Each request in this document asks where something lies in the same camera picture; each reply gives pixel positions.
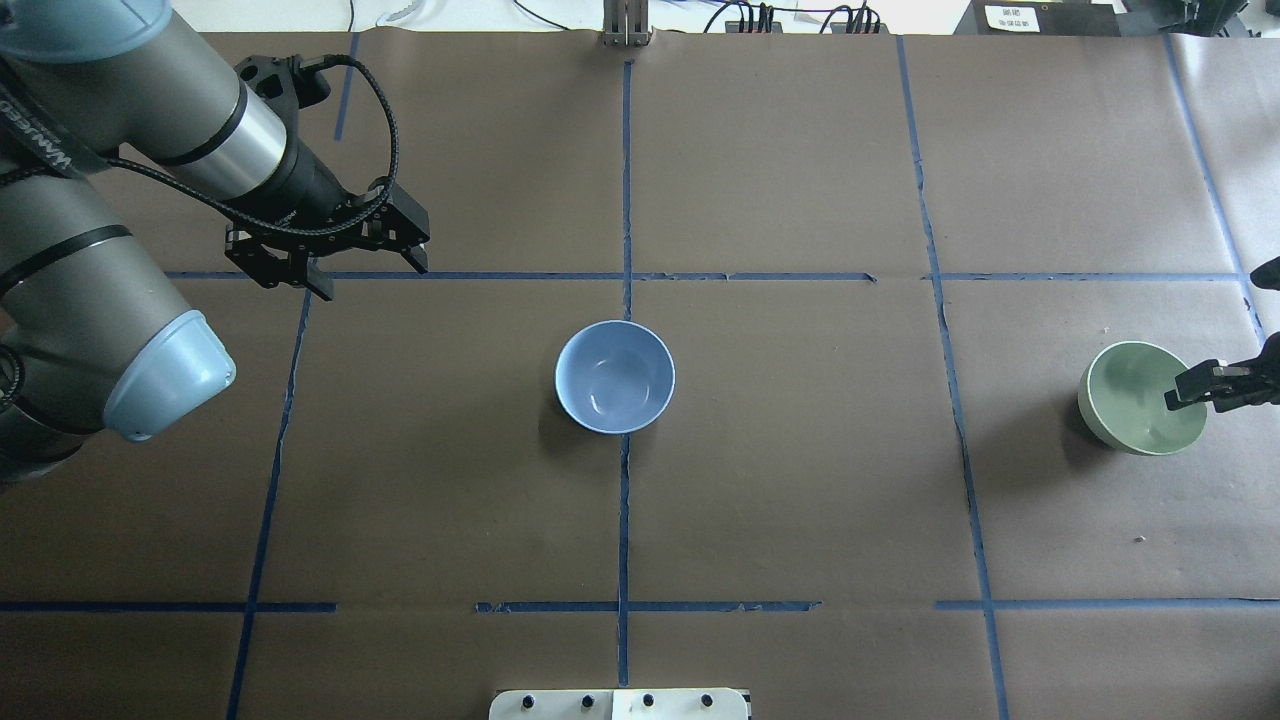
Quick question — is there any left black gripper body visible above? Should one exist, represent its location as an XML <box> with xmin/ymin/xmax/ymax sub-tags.
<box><xmin>224</xmin><ymin>150</ymin><xmax>430</xmax><ymax>281</ymax></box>

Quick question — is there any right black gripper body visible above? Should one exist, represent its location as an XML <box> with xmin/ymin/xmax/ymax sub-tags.
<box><xmin>1230</xmin><ymin>332</ymin><xmax>1279</xmax><ymax>410</ymax></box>

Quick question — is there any green bowl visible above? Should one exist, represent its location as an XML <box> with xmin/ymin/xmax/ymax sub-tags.
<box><xmin>1076</xmin><ymin>341</ymin><xmax>1208</xmax><ymax>457</ymax></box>

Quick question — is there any blue bowl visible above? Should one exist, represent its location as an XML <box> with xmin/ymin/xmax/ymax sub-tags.
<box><xmin>553</xmin><ymin>320</ymin><xmax>677</xmax><ymax>436</ymax></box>

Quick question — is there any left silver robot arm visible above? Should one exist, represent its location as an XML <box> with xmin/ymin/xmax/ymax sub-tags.
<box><xmin>1</xmin><ymin>1</ymin><xmax>430</xmax><ymax>487</ymax></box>

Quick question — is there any orange black connector block far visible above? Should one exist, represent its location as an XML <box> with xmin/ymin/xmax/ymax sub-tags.
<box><xmin>714</xmin><ymin>1</ymin><xmax>785</xmax><ymax>35</ymax></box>

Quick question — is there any black power adapter box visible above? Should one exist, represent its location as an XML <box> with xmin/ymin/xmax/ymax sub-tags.
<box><xmin>952</xmin><ymin>1</ymin><xmax>1121</xmax><ymax>37</ymax></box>

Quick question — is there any aluminium frame post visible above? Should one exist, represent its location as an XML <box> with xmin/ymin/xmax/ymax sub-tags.
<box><xmin>600</xmin><ymin>0</ymin><xmax>653</xmax><ymax>47</ymax></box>

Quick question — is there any white pedestal column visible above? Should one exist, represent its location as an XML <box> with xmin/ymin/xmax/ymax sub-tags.
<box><xmin>488</xmin><ymin>687</ymin><xmax>753</xmax><ymax>719</ymax></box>

